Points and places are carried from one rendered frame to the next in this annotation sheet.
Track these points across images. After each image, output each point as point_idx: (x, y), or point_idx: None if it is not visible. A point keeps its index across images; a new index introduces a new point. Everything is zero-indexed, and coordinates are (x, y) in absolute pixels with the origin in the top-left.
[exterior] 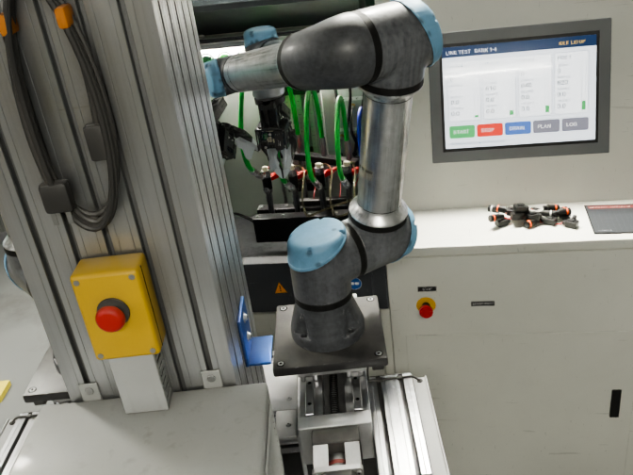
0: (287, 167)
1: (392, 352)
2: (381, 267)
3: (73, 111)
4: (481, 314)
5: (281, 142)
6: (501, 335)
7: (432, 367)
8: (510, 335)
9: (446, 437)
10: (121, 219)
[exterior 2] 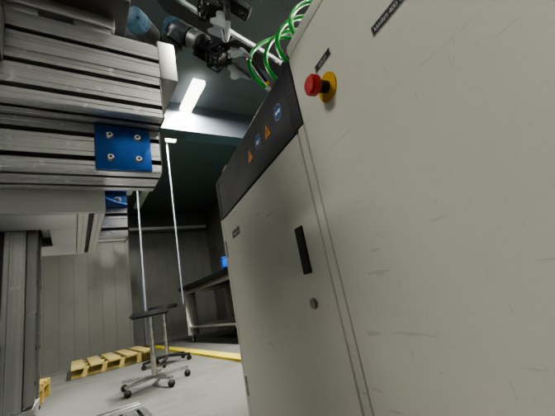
0: (218, 24)
1: (318, 191)
2: (287, 72)
3: None
4: (393, 36)
5: (201, 0)
6: (443, 49)
7: (361, 197)
8: (461, 33)
9: (433, 394)
10: None
